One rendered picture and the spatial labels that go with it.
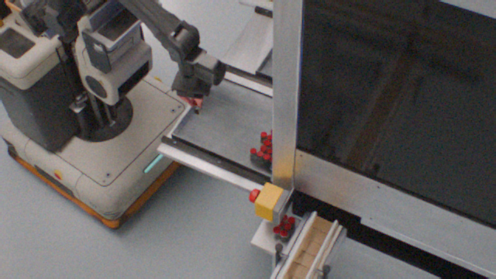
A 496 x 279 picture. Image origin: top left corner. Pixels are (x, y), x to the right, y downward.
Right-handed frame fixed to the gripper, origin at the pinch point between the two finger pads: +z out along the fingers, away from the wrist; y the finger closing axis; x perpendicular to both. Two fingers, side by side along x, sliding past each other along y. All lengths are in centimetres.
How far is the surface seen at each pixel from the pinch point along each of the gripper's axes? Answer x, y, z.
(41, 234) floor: 3, -84, 110
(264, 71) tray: 36.9, 9.1, 25.3
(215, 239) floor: 17, -12, 113
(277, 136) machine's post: -12.2, 25.5, -7.8
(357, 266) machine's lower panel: -17, 49, 43
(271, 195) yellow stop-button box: -17.4, 24.5, 11.8
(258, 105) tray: 23.0, 10.4, 25.5
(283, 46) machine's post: -13, 28, -41
